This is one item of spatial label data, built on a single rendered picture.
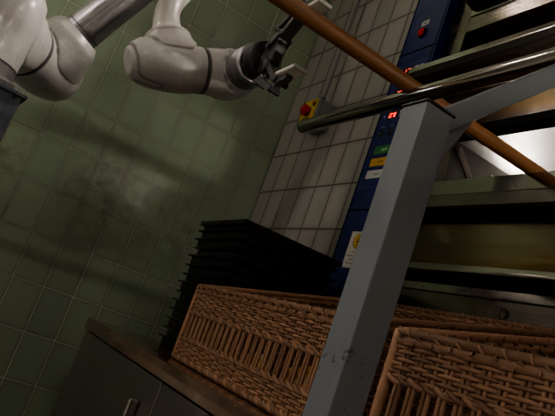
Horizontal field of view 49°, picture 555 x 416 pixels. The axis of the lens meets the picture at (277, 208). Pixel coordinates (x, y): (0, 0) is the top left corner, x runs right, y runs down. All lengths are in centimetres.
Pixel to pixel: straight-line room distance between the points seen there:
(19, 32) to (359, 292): 116
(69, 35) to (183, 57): 48
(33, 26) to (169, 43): 40
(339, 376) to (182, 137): 174
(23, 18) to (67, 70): 21
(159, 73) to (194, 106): 100
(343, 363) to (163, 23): 95
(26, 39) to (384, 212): 114
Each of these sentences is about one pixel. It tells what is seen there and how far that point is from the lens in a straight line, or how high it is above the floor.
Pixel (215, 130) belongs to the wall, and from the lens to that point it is 231.
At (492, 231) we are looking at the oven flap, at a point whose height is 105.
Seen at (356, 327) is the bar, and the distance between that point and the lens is 59.
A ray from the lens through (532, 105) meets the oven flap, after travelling 151.
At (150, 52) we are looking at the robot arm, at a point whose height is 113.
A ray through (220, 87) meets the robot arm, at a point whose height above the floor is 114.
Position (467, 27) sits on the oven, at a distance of 182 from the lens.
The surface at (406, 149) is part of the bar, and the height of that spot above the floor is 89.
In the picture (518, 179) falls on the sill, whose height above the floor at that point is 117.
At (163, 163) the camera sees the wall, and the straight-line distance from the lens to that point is 222.
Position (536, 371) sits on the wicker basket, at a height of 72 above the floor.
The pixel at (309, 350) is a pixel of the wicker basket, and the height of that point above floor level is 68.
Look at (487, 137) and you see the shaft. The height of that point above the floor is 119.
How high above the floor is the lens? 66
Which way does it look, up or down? 12 degrees up
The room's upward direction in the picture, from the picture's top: 20 degrees clockwise
